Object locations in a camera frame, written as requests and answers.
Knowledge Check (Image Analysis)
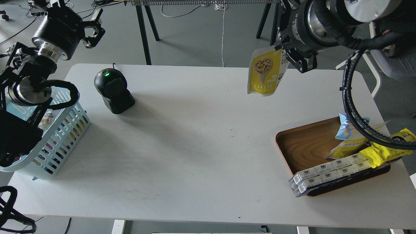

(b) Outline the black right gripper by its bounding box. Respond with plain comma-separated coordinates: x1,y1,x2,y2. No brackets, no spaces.
275,0,318,73

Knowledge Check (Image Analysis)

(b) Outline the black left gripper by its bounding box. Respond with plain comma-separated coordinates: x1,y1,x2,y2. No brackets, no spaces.
28,0,106,61

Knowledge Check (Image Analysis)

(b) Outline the yellow chickpea snack pouch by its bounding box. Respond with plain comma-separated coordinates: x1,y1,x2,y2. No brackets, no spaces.
247,46,289,97

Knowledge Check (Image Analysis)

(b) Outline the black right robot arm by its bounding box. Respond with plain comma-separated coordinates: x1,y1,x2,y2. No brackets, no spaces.
275,0,415,150

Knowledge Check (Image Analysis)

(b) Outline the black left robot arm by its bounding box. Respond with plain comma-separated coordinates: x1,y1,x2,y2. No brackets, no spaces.
1,0,105,171

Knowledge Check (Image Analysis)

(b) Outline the blue snack packet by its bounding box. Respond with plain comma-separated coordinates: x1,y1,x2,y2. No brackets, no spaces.
335,113,364,140

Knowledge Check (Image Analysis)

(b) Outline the light blue plastic basket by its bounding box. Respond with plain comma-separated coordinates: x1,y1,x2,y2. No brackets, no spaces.
1,102,90,180

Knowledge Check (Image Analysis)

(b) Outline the snack packet in basket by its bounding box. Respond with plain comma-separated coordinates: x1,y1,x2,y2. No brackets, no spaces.
38,109,58,131

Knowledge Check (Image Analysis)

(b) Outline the yellow white snack pouch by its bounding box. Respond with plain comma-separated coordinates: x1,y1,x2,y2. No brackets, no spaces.
326,121,392,160

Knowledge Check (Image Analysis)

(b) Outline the yellow cartoon snack bag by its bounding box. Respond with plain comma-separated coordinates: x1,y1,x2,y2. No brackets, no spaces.
359,128,416,168

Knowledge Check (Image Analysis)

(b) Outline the white snack box stack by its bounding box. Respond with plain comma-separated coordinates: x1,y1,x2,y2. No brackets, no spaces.
288,153,372,197

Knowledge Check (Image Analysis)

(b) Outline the black barcode scanner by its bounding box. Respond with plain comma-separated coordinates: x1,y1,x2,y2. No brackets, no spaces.
94,63,136,114

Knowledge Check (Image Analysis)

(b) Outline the black trestle table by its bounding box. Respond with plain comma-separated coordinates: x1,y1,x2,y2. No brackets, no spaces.
108,4,278,67

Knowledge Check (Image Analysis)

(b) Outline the wooden tray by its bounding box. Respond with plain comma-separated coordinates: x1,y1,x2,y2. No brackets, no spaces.
275,117,391,197

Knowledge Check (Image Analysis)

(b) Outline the floor cables and adapter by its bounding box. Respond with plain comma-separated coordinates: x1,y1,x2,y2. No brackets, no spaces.
0,0,124,46

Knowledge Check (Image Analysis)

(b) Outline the white hanging cord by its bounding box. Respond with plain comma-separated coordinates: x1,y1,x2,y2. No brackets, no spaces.
214,0,228,68

